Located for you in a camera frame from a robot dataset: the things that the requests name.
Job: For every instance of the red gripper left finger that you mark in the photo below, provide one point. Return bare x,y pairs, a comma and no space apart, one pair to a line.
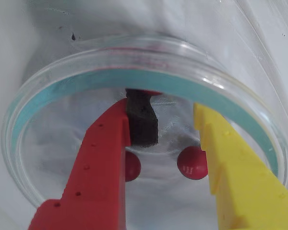
100,167

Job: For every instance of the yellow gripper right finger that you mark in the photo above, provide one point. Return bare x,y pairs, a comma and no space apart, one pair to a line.
242,187

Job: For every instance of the red round pill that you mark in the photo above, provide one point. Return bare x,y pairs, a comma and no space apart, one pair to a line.
133,167
190,165
154,92

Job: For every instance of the clear glass dish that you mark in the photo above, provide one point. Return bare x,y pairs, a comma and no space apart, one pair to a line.
62,148

